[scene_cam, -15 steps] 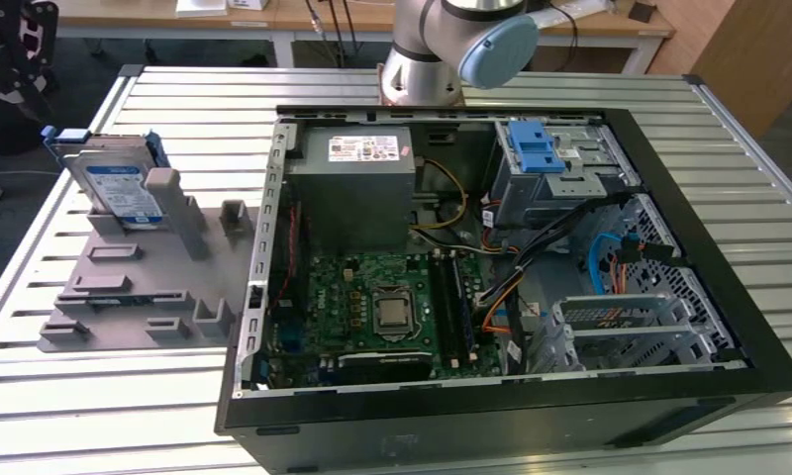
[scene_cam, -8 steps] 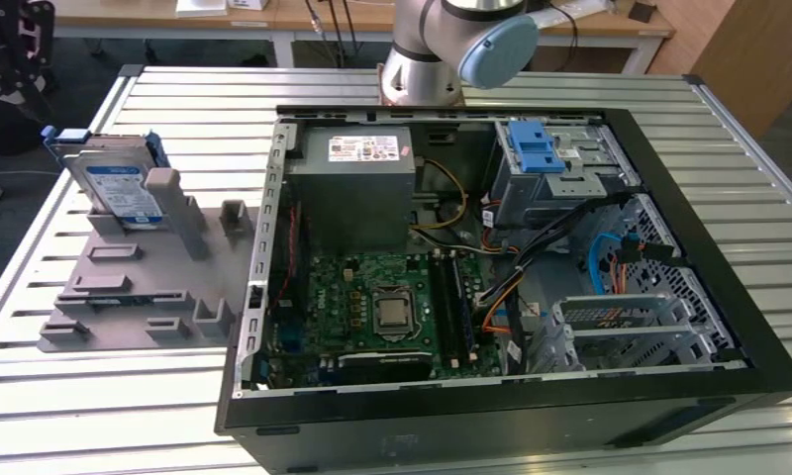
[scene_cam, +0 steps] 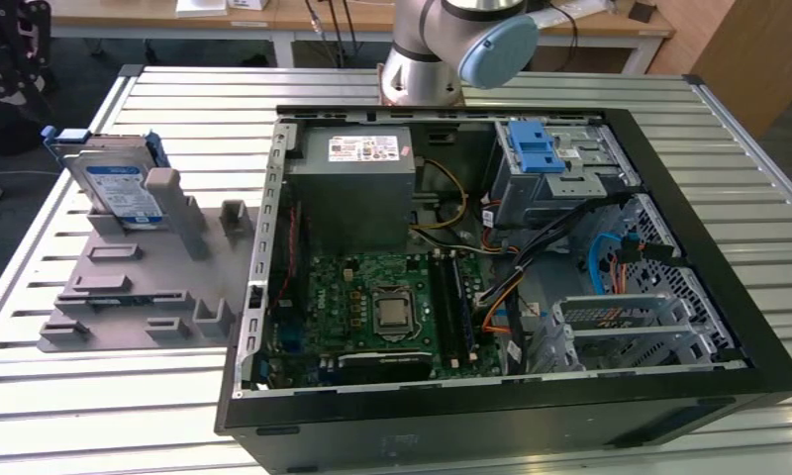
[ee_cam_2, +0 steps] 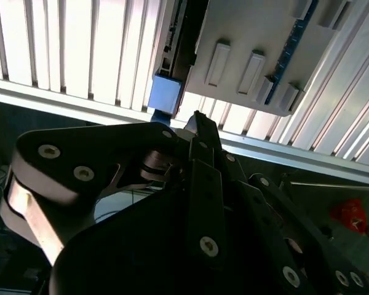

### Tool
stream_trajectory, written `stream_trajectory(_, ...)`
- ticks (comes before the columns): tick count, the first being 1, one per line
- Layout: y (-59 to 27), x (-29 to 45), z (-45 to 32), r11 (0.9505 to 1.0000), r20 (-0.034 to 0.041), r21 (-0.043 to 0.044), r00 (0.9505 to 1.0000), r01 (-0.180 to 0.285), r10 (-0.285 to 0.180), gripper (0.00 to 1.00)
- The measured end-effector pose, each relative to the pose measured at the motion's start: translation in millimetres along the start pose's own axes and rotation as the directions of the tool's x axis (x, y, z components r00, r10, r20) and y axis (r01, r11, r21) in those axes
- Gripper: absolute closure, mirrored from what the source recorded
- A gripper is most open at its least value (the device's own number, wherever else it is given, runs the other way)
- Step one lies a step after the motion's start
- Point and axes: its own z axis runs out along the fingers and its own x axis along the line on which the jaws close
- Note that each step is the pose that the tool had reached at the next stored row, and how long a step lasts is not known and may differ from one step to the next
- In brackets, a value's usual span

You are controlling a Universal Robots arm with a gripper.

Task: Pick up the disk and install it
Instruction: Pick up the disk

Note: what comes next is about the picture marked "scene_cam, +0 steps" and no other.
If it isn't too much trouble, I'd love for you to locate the black graphics card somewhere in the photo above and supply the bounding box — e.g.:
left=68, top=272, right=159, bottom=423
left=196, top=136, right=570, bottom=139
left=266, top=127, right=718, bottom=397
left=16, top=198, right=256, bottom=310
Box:
left=333, top=348, right=437, bottom=385

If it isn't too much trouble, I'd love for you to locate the blue plastic drive latch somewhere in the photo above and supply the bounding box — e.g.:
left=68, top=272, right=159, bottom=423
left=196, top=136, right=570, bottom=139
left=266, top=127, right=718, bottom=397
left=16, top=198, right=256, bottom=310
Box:
left=507, top=118, right=566, bottom=174

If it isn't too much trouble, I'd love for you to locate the wooden desk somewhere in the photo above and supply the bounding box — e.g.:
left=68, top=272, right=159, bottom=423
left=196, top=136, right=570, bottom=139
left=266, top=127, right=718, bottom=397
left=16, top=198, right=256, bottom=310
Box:
left=50, top=0, right=677, bottom=75

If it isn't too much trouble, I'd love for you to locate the grey plastic parts rack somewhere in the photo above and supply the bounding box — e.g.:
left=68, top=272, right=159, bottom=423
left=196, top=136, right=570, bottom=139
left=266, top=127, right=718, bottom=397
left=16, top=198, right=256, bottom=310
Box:
left=38, top=167, right=260, bottom=353

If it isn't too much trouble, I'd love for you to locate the metal optical drive cage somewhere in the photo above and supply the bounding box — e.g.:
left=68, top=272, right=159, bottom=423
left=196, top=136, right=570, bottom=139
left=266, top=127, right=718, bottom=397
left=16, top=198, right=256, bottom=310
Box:
left=490, top=117, right=641, bottom=232

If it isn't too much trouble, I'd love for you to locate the RAM stick in rack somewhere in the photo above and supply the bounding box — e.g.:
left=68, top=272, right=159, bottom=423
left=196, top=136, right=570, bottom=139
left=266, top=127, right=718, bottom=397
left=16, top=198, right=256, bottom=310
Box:
left=84, top=295, right=155, bottom=306

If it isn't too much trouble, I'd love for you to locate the wooden cabinet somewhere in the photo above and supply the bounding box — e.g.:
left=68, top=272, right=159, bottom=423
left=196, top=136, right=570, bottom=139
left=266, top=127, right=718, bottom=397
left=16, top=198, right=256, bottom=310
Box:
left=646, top=0, right=792, bottom=140

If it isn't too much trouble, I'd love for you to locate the metal disk bay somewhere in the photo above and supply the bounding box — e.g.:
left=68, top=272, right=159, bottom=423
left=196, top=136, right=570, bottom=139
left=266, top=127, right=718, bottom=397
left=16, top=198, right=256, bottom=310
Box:
left=549, top=291, right=736, bottom=372

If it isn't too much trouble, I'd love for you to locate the grey power supply unit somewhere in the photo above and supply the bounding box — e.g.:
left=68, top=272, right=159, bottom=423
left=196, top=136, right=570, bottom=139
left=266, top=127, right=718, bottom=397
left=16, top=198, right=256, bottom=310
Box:
left=282, top=124, right=419, bottom=254

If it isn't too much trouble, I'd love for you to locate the hard disk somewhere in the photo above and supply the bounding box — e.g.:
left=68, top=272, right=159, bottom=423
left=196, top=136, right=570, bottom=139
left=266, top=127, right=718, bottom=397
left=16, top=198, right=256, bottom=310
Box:
left=40, top=126, right=174, bottom=230

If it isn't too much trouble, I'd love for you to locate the blue data wire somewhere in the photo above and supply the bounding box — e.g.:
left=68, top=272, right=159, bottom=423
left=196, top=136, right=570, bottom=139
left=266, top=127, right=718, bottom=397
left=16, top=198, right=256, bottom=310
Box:
left=587, top=232, right=621, bottom=299

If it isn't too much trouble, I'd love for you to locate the orange yellow wire bundle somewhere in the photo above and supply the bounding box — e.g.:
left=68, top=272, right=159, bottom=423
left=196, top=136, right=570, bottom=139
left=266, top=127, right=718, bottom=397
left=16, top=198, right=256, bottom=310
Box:
left=482, top=276, right=525, bottom=338

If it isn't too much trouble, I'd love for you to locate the orange black power wire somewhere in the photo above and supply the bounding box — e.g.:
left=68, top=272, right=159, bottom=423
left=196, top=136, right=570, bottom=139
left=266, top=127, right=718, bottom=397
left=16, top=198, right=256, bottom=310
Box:
left=606, top=236, right=675, bottom=298

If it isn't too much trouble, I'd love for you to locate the black open PC case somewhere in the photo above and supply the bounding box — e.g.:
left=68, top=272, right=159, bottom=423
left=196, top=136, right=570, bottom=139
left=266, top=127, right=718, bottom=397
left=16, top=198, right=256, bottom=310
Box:
left=214, top=103, right=792, bottom=474

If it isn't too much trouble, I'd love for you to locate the RAM stick in slot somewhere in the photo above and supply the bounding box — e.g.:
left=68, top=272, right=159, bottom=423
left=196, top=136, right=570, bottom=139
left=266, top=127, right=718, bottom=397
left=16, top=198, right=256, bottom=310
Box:
left=450, top=252, right=483, bottom=361

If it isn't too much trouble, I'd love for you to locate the red wire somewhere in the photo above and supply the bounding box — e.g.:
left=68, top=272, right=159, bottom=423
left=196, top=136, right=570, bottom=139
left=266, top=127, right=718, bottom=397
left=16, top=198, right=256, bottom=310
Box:
left=270, top=201, right=305, bottom=313

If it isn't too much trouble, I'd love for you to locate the silver CPU in socket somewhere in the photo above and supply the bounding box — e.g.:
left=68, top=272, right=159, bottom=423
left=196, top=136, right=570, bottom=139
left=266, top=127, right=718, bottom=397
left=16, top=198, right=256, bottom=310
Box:
left=375, top=298, right=414, bottom=333

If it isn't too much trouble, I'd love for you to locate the black cable bundle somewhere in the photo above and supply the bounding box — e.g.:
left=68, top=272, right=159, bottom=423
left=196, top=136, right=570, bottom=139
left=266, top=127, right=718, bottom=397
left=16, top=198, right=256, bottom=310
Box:
left=478, top=195, right=629, bottom=318

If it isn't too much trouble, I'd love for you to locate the green motherboard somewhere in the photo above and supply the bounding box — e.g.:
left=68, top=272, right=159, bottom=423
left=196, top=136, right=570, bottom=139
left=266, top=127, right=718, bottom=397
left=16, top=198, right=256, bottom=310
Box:
left=263, top=250, right=503, bottom=388

